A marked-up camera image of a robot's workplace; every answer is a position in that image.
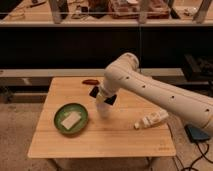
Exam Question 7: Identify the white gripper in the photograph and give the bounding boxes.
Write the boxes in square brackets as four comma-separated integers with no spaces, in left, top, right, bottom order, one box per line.
[89,86,117,105]

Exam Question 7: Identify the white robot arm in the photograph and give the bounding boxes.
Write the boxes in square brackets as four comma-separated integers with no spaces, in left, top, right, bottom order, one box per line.
[89,53,213,137]

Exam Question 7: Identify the white rectangular eraser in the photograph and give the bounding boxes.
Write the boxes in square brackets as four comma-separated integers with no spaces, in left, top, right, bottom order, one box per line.
[61,112,81,129]

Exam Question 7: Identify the red chili pepper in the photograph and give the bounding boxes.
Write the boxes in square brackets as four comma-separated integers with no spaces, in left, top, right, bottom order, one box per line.
[82,79,100,85]

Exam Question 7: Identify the wooden folding table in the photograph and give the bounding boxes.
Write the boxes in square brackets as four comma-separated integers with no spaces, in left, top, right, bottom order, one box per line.
[28,77,176,158]

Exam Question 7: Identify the green plate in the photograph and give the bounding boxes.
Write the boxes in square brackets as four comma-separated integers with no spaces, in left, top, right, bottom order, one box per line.
[54,103,88,135]

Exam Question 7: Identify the white plastic bottle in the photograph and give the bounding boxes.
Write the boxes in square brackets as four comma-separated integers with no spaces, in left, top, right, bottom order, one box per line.
[134,110,169,130]

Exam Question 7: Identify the dark blue power adapter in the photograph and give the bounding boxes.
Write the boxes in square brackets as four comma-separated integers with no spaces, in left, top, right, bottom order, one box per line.
[184,124,211,143]

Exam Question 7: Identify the black cable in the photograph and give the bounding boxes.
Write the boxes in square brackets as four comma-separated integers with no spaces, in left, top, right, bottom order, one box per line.
[166,123,213,171]

